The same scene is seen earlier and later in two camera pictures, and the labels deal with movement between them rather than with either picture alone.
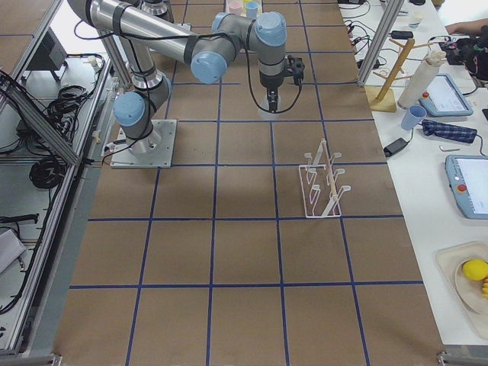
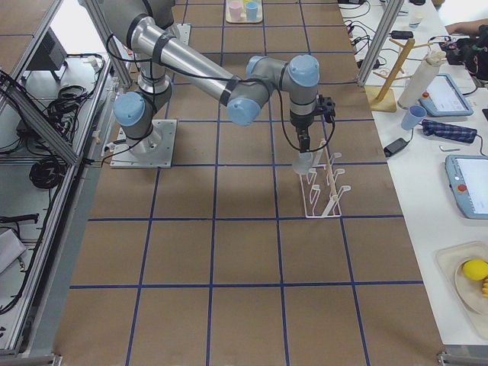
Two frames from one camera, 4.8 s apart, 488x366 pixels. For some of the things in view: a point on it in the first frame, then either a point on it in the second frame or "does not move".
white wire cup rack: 318,179 does not move
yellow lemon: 476,270 does not move
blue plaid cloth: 447,131 does not move
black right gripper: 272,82 to 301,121
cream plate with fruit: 467,293 does not move
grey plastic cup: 264,110 to 302,163
